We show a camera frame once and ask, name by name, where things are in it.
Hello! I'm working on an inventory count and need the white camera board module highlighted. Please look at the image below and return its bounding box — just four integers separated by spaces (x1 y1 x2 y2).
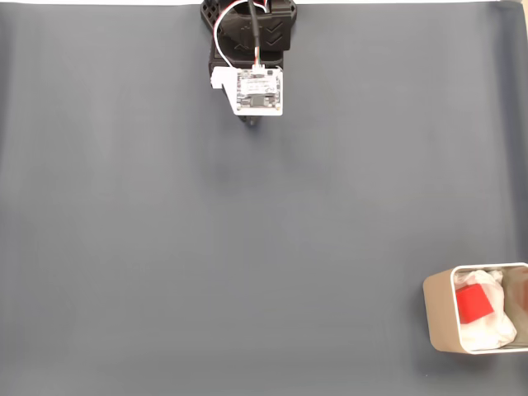
209 64 285 116

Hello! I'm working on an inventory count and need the red cube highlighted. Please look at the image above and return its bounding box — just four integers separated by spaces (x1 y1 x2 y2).
455 283 495 324

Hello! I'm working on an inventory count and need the black camera cable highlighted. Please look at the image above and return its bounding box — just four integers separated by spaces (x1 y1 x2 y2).
246 0 262 62

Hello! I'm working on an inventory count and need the red white black servo wire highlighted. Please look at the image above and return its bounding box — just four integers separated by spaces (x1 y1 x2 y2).
211 0 248 69

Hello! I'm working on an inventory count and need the white crumpled tissue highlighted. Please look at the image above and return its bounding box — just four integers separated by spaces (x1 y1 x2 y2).
453 268 518 351

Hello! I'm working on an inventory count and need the beige rounded box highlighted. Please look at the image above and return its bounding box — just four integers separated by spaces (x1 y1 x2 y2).
422 262 528 356

